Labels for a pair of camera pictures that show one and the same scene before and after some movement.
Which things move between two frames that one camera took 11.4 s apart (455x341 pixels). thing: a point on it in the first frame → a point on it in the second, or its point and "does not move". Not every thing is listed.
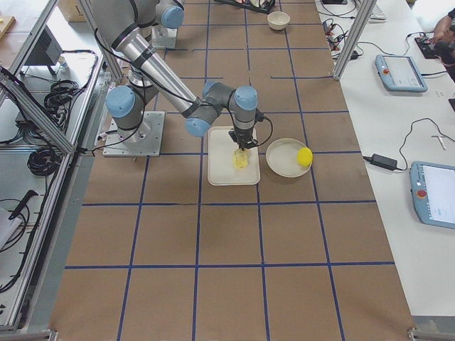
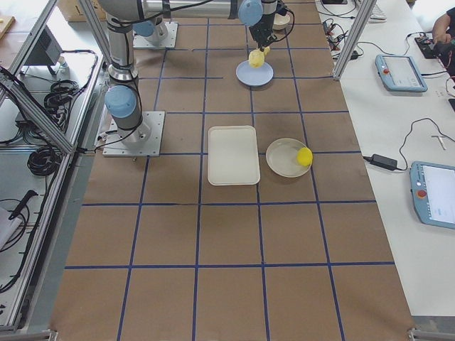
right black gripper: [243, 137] → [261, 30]
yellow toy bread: [241, 158] → [257, 57]
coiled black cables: [61, 93] does not move
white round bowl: [281, 158] does not move
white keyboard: [377, 15] does not move
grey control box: [47, 50] does not move
